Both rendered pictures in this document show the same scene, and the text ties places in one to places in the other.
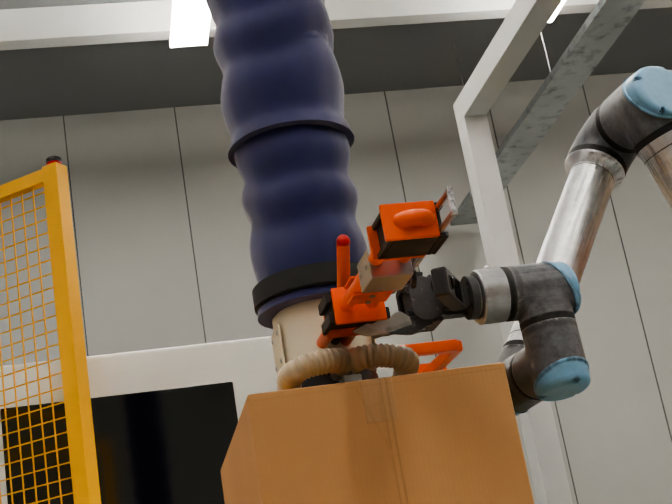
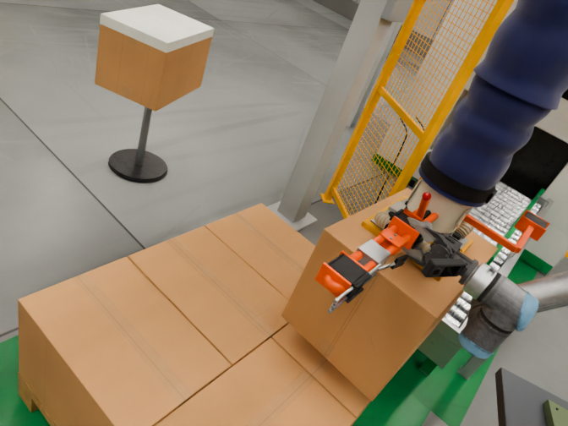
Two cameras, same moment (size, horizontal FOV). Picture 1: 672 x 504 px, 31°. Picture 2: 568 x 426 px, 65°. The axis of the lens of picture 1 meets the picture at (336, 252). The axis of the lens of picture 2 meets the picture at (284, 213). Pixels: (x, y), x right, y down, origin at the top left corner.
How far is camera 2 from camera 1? 1.48 m
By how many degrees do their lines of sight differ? 65
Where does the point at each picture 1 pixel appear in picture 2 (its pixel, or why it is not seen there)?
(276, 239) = (443, 144)
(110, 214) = not seen: outside the picture
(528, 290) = (490, 303)
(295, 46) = (551, 30)
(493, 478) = (390, 344)
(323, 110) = (530, 90)
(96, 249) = not seen: outside the picture
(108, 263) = not seen: outside the picture
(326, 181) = (490, 136)
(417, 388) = (389, 289)
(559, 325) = (488, 330)
